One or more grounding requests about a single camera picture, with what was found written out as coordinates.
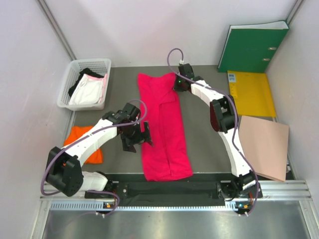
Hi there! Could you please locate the yellow folder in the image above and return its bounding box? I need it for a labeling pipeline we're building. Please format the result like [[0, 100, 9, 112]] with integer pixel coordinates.
[[227, 71, 276, 118]]

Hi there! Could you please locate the pink t shirt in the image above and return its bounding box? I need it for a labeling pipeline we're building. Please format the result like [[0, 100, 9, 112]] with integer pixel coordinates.
[[137, 73, 193, 181]]

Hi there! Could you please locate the black garment in basket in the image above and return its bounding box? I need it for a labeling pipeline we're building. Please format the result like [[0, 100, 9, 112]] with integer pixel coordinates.
[[68, 69, 104, 96]]

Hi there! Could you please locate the orange folded t shirt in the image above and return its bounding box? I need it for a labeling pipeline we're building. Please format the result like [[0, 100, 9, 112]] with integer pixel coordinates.
[[63, 125, 104, 164]]

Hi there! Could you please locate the aluminium rail frame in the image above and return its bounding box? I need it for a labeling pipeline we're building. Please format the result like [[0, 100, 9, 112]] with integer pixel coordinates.
[[31, 181, 319, 239]]

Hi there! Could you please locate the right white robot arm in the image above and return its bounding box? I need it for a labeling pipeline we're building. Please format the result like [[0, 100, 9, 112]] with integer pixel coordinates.
[[173, 61, 258, 197]]

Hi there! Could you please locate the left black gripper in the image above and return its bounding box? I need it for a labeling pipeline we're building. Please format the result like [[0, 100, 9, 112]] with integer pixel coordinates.
[[121, 121, 153, 153]]

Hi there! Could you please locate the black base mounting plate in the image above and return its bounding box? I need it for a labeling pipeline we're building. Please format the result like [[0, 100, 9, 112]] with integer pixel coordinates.
[[84, 181, 262, 200]]

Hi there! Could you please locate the green ring binder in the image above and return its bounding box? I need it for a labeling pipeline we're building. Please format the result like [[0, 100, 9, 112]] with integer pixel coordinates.
[[218, 20, 290, 73]]

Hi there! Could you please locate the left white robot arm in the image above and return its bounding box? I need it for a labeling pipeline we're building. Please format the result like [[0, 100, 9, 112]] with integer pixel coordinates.
[[41, 102, 153, 198]]

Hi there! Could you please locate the beige paper folder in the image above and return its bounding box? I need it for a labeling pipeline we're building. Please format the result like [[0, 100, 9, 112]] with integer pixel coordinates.
[[239, 116, 289, 182]]

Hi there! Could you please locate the white plastic basket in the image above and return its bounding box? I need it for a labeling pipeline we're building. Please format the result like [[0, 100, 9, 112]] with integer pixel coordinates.
[[57, 58, 111, 111]]

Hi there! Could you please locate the white t shirt in basket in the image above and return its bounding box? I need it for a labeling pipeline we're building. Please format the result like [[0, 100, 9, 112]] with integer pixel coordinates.
[[69, 74, 107, 105]]

